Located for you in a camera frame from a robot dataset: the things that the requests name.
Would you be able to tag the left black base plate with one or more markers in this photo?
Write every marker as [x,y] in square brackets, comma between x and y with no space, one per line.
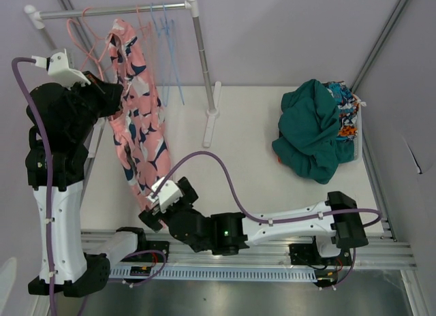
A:
[155,245]

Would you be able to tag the metal clothes rack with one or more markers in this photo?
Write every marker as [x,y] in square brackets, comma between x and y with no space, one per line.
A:
[37,19]

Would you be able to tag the blue patterned shorts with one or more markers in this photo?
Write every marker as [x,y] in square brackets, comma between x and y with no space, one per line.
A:
[348,105]

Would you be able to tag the blue wire hanger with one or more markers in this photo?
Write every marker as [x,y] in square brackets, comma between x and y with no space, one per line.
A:
[163,64]
[170,28]

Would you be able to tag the teal shorts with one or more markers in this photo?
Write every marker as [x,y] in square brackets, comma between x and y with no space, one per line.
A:
[308,129]

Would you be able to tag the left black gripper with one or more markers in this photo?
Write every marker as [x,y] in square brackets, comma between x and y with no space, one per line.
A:
[109,94]

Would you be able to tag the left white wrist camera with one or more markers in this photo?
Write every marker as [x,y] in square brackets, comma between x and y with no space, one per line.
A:
[61,69]

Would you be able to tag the white slotted cable duct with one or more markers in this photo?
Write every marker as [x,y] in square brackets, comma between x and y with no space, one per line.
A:
[137,273]

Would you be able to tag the pink patterned shorts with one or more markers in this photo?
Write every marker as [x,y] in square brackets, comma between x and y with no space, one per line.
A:
[138,127]

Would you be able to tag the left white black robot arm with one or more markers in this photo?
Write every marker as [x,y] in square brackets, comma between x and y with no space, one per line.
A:
[63,117]

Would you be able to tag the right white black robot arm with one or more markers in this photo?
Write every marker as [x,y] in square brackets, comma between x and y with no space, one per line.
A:
[335,222]

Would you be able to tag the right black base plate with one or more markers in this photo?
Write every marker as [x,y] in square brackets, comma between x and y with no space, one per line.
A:
[307,255]

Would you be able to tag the pink wire hanger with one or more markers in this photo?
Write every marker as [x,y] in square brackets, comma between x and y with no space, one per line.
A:
[148,36]
[93,46]

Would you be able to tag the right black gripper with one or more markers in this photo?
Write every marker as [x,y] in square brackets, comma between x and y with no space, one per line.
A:
[152,218]

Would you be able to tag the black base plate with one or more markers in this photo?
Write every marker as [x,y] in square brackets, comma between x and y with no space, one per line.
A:
[155,245]
[307,255]

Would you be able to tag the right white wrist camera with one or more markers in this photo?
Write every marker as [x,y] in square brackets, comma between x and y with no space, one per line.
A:
[167,195]

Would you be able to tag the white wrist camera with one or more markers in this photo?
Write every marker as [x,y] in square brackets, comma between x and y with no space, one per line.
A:
[61,69]
[167,195]

